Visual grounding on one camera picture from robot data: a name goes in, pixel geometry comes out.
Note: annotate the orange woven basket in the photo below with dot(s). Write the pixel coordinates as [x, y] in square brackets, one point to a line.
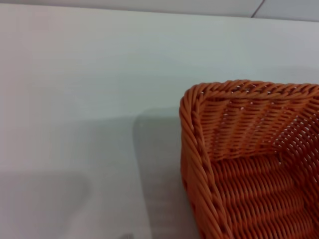
[249, 186]

